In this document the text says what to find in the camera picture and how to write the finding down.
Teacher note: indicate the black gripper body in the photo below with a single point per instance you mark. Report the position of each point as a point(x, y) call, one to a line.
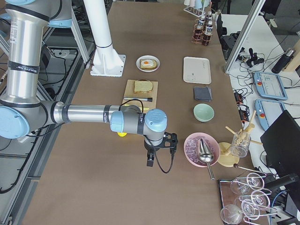
point(150, 149)

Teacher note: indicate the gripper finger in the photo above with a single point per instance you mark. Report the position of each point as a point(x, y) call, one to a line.
point(150, 162)

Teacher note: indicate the plain bread slice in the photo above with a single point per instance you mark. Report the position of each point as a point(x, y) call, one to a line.
point(143, 86)

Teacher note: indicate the bread slice with fried egg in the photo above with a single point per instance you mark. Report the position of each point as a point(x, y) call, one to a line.
point(148, 64)

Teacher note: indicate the white round plate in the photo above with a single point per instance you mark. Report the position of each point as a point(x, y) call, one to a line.
point(147, 57)

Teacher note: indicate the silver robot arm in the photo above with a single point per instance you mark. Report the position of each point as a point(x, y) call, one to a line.
point(22, 112)

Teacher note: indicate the cream rabbit tray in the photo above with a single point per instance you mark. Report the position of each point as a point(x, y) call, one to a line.
point(196, 70)

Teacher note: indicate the wine glass rack tray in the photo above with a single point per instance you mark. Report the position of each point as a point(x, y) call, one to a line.
point(244, 200)

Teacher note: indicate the yellow lemon upper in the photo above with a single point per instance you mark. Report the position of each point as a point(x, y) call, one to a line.
point(122, 134)

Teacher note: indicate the pink bowl with ice cubes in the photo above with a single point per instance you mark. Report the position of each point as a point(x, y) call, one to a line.
point(197, 143)

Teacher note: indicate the steel cylinder muddler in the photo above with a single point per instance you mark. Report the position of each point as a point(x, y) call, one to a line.
point(147, 99)

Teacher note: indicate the steel ice scoop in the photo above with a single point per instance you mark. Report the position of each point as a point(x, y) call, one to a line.
point(205, 156)

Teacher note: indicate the green bowl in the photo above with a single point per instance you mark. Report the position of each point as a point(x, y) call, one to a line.
point(203, 112)

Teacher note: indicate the bamboo cutting board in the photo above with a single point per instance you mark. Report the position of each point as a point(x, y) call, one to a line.
point(129, 92)

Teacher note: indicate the wooden cup stand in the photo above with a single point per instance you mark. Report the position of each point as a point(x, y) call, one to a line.
point(226, 158)

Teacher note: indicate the grey folded cloth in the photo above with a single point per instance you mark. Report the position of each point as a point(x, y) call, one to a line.
point(202, 93)

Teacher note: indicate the clear glass jar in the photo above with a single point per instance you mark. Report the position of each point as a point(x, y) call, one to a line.
point(240, 144)

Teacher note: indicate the blue teach pendant lower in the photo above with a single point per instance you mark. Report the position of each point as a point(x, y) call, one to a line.
point(268, 111)

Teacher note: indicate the blue teach pendant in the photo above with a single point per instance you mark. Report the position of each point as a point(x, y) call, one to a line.
point(268, 111)
point(269, 86)

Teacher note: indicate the tea bottle one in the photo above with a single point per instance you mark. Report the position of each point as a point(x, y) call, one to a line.
point(200, 25)

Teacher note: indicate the black laptop monitor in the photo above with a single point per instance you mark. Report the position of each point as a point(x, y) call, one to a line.
point(281, 141)

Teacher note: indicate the blue teach pendant upper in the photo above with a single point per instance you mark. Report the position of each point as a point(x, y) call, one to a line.
point(269, 86)

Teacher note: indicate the tea bottle two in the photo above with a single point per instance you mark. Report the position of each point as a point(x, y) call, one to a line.
point(207, 34)

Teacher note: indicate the tea bottle three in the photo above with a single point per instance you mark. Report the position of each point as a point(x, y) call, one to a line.
point(208, 17)

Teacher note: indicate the black thermos bottle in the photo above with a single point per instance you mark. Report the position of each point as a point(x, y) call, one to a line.
point(283, 61)

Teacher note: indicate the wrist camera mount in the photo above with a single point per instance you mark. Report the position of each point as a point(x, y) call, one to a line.
point(169, 141)

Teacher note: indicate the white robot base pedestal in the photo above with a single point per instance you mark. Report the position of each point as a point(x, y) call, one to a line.
point(106, 61)

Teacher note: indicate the copper wire bottle rack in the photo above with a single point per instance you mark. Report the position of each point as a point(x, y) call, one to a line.
point(197, 38)

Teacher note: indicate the aluminium frame post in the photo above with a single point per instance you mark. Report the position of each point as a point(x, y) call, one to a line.
point(251, 18)

